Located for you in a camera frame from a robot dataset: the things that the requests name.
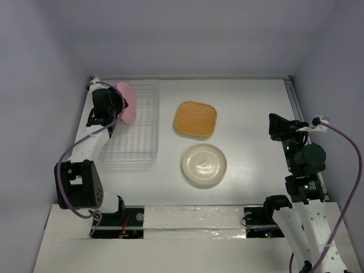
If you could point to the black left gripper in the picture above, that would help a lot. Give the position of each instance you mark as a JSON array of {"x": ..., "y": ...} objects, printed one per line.
[{"x": 115, "y": 97}]

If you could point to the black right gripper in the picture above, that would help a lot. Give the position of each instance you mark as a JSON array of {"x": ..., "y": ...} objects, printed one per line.
[{"x": 286, "y": 130}]

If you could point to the pink round plate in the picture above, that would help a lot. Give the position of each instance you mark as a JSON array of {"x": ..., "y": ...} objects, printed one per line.
[{"x": 129, "y": 114}]

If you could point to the woven bamboo square plate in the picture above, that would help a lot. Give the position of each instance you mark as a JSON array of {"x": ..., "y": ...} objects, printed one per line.
[{"x": 195, "y": 119}]

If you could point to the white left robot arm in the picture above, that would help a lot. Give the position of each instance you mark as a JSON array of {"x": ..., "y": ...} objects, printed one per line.
[{"x": 78, "y": 184}]

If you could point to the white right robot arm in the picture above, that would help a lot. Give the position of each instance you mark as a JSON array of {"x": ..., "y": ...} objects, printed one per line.
[{"x": 301, "y": 213}]

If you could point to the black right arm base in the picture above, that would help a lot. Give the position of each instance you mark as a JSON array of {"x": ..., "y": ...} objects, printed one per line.
[{"x": 258, "y": 225}]

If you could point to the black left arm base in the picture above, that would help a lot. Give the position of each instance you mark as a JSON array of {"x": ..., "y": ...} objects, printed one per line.
[{"x": 120, "y": 225}]

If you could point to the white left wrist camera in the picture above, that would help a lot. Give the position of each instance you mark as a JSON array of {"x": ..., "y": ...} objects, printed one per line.
[{"x": 95, "y": 84}]

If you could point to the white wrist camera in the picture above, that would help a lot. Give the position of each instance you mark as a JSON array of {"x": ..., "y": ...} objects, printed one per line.
[
  {"x": 318, "y": 125},
  {"x": 95, "y": 84}
]

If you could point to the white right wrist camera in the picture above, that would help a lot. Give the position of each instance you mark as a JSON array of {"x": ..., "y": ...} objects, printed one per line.
[{"x": 318, "y": 125}]

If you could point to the clear wire dish rack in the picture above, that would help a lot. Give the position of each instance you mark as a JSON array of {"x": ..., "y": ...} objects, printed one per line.
[{"x": 138, "y": 141}]

